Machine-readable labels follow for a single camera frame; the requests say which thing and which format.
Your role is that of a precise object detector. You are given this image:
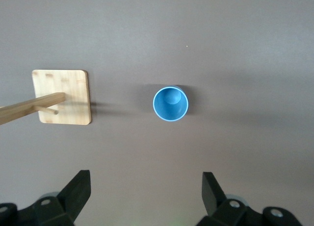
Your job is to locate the wooden cup rack stand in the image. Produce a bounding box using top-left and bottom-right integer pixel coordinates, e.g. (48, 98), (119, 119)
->
(0, 69), (92, 126)

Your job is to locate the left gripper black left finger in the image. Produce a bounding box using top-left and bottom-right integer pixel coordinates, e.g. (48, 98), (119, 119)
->
(33, 170), (91, 226)

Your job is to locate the blue plastic cup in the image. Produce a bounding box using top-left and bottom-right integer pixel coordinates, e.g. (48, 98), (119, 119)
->
(153, 85), (190, 122)

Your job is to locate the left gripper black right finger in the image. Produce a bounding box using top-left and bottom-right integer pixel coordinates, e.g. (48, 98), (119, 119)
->
(198, 172), (248, 226)

